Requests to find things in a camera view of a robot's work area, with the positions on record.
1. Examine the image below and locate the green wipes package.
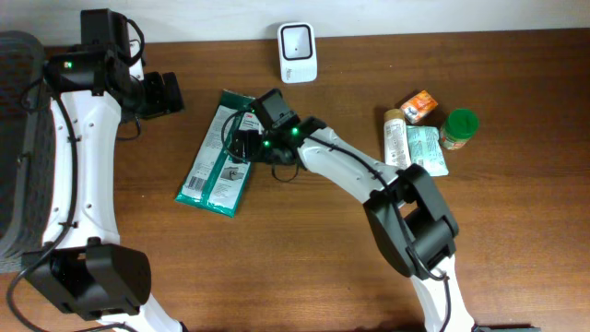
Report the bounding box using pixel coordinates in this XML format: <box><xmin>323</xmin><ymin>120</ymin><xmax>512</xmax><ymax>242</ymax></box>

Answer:
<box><xmin>175</xmin><ymin>90</ymin><xmax>261</xmax><ymax>218</ymax></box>

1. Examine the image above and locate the white tube gold cap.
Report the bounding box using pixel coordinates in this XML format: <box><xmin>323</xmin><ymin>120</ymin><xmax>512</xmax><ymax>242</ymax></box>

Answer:
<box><xmin>383</xmin><ymin>109</ymin><xmax>411</xmax><ymax>169</ymax></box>

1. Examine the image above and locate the teal tissue pack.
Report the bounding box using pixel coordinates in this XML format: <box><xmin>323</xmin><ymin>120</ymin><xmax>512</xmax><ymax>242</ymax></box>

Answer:
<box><xmin>407</xmin><ymin>125</ymin><xmax>449</xmax><ymax>177</ymax></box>

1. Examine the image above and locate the orange tissue pack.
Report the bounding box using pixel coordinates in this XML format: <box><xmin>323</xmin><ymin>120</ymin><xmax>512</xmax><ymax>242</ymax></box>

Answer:
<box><xmin>400</xmin><ymin>90</ymin><xmax>438</xmax><ymax>124</ymax></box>

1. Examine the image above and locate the green lid jar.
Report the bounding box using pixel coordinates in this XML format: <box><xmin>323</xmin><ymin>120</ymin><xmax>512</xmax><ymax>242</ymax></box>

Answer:
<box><xmin>439</xmin><ymin>109</ymin><xmax>479</xmax><ymax>150</ymax></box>

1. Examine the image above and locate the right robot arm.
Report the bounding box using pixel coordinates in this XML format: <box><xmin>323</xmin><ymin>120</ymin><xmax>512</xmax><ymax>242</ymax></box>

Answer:
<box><xmin>229</xmin><ymin>89</ymin><xmax>478</xmax><ymax>331</ymax></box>

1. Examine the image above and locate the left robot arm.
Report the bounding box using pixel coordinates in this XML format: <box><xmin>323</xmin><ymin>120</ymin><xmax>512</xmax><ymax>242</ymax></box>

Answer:
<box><xmin>21</xmin><ymin>8</ymin><xmax>184</xmax><ymax>332</ymax></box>

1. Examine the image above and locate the white barcode scanner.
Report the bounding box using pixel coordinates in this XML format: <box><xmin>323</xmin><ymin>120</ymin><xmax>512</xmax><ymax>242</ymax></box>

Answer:
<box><xmin>277</xmin><ymin>22</ymin><xmax>318</xmax><ymax>84</ymax></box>

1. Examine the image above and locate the grey plastic basket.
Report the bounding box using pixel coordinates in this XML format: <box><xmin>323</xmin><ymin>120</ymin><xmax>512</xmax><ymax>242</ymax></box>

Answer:
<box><xmin>1</xmin><ymin>30</ymin><xmax>55</xmax><ymax>274</ymax></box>

